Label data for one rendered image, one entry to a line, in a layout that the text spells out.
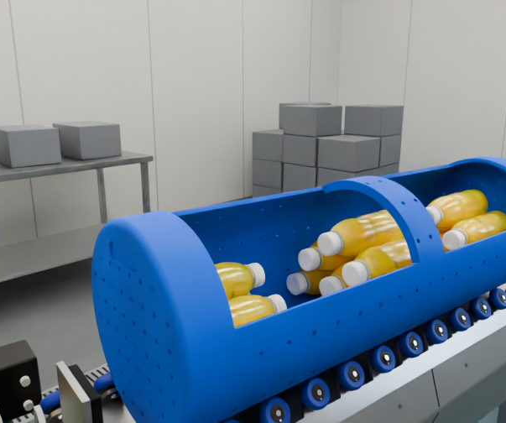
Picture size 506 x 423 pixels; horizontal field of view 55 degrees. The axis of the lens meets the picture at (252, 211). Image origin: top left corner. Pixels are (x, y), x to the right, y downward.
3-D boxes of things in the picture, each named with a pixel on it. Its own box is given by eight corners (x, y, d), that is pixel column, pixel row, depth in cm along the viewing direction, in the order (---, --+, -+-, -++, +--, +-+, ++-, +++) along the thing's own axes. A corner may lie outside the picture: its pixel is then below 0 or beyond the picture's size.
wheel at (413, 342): (417, 326, 84) (409, 329, 86) (400, 334, 82) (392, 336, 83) (429, 351, 83) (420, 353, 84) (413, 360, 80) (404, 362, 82)
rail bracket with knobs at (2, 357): (48, 423, 73) (40, 362, 71) (-5, 444, 69) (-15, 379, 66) (31, 391, 81) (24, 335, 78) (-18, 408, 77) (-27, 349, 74)
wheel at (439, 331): (441, 314, 89) (433, 316, 90) (427, 321, 86) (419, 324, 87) (454, 337, 87) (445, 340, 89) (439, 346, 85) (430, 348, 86)
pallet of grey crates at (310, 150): (395, 229, 478) (405, 105, 447) (350, 249, 422) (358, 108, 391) (299, 208, 558) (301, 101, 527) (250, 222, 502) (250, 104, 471)
